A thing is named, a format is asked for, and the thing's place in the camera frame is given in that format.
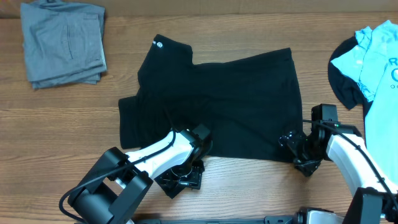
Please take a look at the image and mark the folded grey trousers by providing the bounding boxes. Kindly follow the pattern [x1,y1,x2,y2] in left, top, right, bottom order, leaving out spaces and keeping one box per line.
[20,1,107,89]

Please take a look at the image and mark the light blue t-shirt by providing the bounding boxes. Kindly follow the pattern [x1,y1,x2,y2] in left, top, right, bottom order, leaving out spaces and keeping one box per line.
[328,21,397,184]

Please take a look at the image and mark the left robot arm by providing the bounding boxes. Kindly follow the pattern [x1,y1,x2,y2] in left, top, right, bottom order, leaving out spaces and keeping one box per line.
[60,124,213,224]

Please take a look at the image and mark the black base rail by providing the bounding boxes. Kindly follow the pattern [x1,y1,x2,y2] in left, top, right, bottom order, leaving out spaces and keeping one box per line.
[116,214,306,224]

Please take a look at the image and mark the black polo shirt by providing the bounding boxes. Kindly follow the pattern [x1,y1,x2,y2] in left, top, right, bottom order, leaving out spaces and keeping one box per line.
[118,35,303,162]

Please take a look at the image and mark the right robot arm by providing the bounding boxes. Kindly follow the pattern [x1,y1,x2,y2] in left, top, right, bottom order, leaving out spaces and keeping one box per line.
[275,104,397,224]

